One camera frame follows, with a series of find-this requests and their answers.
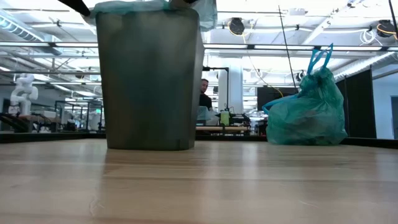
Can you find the wooden background table top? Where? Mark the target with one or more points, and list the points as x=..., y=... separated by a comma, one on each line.
x=217, y=128

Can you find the gray trash bin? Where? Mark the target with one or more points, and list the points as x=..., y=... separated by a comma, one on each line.
x=149, y=93

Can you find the thin black pole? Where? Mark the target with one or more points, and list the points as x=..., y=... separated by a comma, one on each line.
x=286, y=43

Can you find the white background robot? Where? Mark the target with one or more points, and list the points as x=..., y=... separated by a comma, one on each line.
x=23, y=93

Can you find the light blue trash bag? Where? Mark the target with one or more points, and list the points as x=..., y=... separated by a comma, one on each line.
x=205, y=15

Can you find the light green bottle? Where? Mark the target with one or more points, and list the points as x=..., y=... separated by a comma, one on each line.
x=224, y=118

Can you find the long ceiling light strip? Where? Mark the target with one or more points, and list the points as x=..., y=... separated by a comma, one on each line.
x=280, y=47

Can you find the silver ventilation duct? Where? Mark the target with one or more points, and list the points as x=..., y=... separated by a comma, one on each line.
x=357, y=67

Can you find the person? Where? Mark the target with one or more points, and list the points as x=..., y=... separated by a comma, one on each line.
x=205, y=101

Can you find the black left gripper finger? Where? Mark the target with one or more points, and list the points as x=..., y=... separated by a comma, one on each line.
x=77, y=6

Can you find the wooden background workbench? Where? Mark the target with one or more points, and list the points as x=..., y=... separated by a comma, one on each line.
x=40, y=119

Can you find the black partition wall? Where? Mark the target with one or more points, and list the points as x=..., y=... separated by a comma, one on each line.
x=360, y=105

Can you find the black metal table frame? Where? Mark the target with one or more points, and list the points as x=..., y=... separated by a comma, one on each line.
x=62, y=137

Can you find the teal trash bag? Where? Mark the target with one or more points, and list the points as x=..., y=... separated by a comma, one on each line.
x=308, y=118

